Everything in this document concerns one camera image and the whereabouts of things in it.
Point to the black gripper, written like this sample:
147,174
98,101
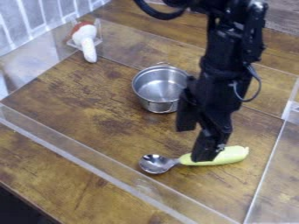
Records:
207,102

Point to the green handled metal spoon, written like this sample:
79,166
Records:
156,164

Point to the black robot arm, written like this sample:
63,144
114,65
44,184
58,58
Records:
234,33

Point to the small steel pot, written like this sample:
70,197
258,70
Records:
158,85

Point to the red white toy mushroom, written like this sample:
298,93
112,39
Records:
83,34

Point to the clear acrylic enclosure wall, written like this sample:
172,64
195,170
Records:
180,206

